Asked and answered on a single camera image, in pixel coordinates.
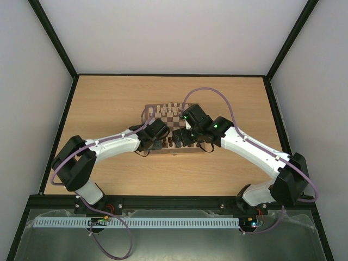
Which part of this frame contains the white slotted cable duct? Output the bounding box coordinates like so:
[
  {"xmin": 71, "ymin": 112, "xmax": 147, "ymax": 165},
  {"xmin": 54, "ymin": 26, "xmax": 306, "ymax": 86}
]
[{"xmin": 33, "ymin": 217, "xmax": 240, "ymax": 229}]

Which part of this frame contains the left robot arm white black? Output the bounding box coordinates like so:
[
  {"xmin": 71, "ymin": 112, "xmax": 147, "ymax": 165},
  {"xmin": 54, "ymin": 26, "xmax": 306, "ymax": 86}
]
[{"xmin": 51, "ymin": 119, "xmax": 170, "ymax": 205}]

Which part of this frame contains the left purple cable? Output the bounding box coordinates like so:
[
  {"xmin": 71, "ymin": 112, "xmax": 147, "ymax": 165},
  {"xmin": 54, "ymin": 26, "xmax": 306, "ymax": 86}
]
[{"xmin": 51, "ymin": 105, "xmax": 133, "ymax": 259}]

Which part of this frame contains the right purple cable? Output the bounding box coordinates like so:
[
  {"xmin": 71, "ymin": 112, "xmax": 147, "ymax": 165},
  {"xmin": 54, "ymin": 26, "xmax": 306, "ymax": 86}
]
[{"xmin": 183, "ymin": 87, "xmax": 319, "ymax": 235}]

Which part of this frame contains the black aluminium rail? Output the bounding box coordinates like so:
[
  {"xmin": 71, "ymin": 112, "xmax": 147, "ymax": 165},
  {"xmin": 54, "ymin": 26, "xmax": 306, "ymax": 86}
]
[{"xmin": 27, "ymin": 194, "xmax": 316, "ymax": 212}]

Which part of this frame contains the wooden chess board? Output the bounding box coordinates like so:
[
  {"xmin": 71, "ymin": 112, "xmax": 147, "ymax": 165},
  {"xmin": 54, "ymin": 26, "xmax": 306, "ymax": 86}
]
[{"xmin": 143, "ymin": 102, "xmax": 204, "ymax": 156}]

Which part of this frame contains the purple cable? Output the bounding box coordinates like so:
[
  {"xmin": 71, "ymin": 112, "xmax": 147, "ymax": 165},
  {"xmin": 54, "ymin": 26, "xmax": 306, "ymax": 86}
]
[
  {"xmin": 183, "ymin": 87, "xmax": 319, "ymax": 235},
  {"xmin": 51, "ymin": 105, "xmax": 133, "ymax": 259}
]

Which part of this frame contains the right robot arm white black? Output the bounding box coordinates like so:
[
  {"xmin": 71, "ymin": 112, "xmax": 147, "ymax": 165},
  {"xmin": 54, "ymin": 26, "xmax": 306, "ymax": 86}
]
[{"xmin": 172, "ymin": 104, "xmax": 309, "ymax": 213}]

